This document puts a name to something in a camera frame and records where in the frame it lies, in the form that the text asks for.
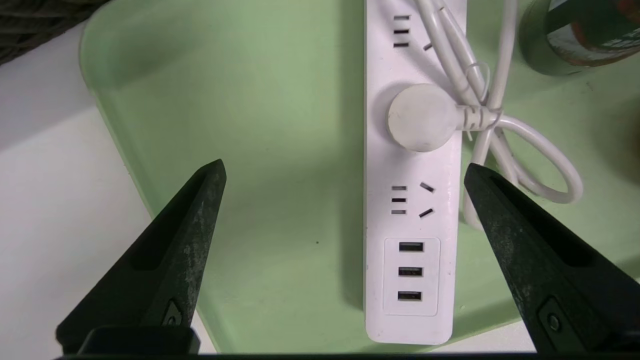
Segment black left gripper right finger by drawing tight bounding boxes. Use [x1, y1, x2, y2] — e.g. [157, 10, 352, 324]
[463, 163, 640, 353]

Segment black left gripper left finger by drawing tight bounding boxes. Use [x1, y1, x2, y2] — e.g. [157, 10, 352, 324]
[55, 159, 227, 356]

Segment white power strip with cord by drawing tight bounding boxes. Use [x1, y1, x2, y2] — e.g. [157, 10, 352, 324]
[364, 0, 584, 346]

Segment black L'Oreal tube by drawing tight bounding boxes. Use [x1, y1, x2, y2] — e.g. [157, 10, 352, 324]
[518, 0, 640, 77]

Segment dark brown wicker basket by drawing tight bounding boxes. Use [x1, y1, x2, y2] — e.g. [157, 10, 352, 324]
[0, 0, 108, 66]

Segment light green plastic tray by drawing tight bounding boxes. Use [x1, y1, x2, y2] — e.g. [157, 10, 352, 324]
[79, 0, 640, 354]

